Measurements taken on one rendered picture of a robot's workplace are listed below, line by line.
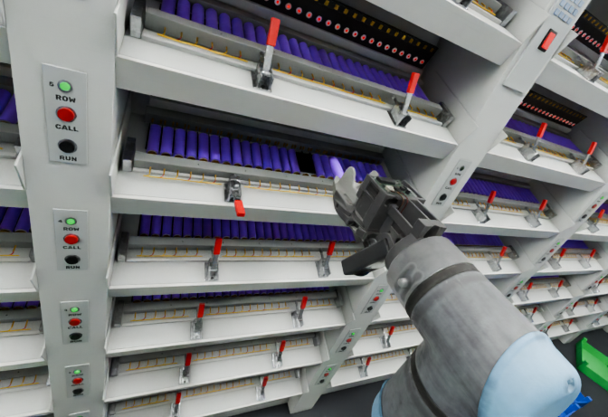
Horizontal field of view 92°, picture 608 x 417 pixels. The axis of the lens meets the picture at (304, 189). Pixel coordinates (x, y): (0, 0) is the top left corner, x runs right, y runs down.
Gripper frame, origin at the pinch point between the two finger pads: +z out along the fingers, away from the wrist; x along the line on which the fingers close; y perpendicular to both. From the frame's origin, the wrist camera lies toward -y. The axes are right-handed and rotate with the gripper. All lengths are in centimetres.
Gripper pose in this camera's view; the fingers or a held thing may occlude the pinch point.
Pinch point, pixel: (343, 185)
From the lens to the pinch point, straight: 53.1
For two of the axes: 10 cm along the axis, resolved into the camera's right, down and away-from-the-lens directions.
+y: 3.3, -8.3, -4.6
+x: -8.9, -1.1, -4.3
